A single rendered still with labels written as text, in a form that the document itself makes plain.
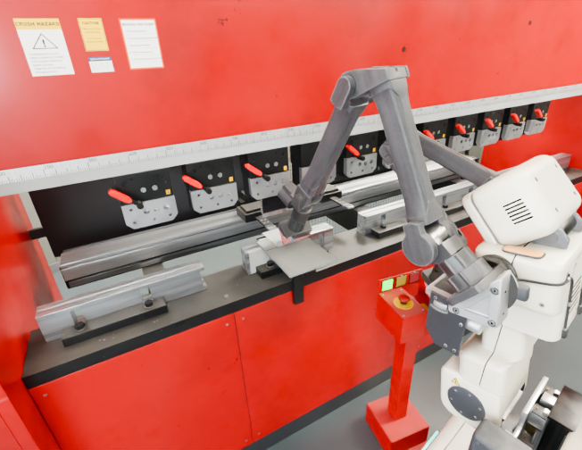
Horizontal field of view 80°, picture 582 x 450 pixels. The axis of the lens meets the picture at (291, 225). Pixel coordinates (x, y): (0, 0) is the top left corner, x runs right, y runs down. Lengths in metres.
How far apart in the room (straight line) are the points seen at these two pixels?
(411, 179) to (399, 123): 0.12
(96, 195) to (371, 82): 1.24
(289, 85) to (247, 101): 0.15
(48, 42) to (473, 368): 1.31
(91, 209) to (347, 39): 1.21
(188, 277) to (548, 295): 1.00
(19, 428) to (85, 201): 0.84
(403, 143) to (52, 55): 0.82
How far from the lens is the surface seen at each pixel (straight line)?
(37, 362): 1.27
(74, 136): 1.06
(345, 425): 1.95
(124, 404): 1.37
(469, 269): 0.77
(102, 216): 1.69
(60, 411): 1.34
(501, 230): 0.87
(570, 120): 2.92
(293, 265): 1.14
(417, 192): 0.77
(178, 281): 1.26
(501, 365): 1.07
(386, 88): 0.76
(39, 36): 1.05
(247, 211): 1.48
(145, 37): 1.06
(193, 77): 1.08
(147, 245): 1.47
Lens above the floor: 1.62
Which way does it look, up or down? 26 degrees down
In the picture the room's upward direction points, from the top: 3 degrees counter-clockwise
